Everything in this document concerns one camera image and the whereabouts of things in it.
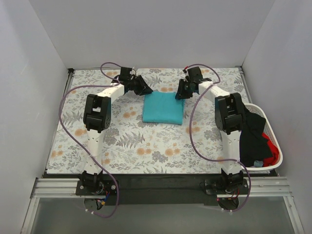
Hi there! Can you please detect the teal t shirt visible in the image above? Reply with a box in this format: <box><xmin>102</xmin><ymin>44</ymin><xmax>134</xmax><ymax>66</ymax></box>
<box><xmin>142</xmin><ymin>91</ymin><xmax>185</xmax><ymax>125</ymax></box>

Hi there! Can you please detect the black t shirt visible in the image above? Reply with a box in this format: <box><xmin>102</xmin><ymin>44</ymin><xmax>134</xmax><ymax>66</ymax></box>
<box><xmin>239</xmin><ymin>107</ymin><xmax>272</xmax><ymax>167</ymax></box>

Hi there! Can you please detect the red t shirt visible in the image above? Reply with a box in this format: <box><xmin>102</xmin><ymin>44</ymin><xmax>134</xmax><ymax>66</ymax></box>
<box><xmin>262</xmin><ymin>133</ymin><xmax>279</xmax><ymax>167</ymax></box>

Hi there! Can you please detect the aluminium front rail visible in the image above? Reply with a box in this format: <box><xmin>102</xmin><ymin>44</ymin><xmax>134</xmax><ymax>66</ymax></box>
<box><xmin>21</xmin><ymin>176</ymin><xmax>304</xmax><ymax>234</ymax></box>

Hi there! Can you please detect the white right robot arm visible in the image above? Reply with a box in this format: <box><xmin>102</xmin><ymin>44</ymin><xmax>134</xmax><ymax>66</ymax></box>
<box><xmin>175</xmin><ymin>64</ymin><xmax>246</xmax><ymax>176</ymax></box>

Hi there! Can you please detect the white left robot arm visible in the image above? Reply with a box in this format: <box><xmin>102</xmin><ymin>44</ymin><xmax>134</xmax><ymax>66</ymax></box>
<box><xmin>83</xmin><ymin>67</ymin><xmax>153</xmax><ymax>175</ymax></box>

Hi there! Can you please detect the white laundry basket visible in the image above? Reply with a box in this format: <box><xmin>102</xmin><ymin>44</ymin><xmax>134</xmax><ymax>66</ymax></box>
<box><xmin>245</xmin><ymin>103</ymin><xmax>283</xmax><ymax>172</ymax></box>

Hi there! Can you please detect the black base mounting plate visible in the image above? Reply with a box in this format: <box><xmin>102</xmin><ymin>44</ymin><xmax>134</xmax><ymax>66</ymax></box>
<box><xmin>76</xmin><ymin>174</ymin><xmax>249</xmax><ymax>206</ymax></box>

